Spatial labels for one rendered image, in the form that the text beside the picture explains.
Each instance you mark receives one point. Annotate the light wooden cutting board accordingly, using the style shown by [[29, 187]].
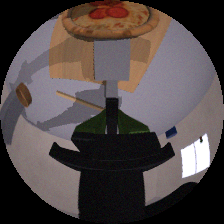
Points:
[[72, 57]]

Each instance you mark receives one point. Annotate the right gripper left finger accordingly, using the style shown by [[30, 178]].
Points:
[[93, 125]]

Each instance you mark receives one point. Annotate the brown round shallow tray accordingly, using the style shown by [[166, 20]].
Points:
[[26, 98]]

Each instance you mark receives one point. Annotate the pepperoni pizza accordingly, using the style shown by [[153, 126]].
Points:
[[110, 19]]

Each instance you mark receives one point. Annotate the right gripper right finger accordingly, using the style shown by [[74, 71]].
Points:
[[131, 125]]

